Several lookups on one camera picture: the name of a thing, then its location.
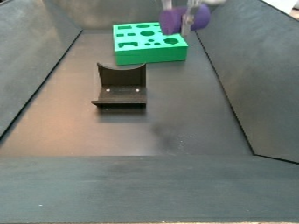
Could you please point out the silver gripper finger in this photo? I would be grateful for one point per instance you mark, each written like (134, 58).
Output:
(188, 18)
(168, 4)

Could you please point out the purple cylinder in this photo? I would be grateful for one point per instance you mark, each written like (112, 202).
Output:
(172, 19)

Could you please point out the green foam shape-sorter board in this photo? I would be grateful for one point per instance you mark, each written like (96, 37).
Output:
(140, 43)

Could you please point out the black curved cradle stand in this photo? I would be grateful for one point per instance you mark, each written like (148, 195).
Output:
(122, 86)

